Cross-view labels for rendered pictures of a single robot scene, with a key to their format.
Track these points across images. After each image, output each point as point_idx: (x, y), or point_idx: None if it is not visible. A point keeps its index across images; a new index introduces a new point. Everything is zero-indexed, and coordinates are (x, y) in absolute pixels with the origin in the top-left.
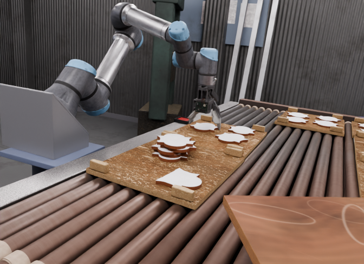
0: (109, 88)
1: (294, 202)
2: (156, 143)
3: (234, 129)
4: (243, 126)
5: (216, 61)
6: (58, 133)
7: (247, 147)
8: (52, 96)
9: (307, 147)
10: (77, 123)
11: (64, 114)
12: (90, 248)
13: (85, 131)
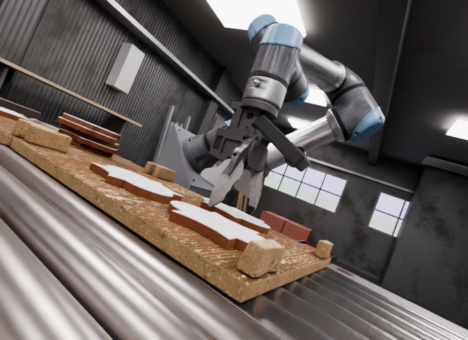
0: None
1: None
2: (139, 167)
3: (218, 217)
4: (376, 327)
5: (270, 44)
6: (162, 159)
7: (57, 160)
8: (172, 125)
9: None
10: (182, 163)
11: (175, 146)
12: None
13: (187, 178)
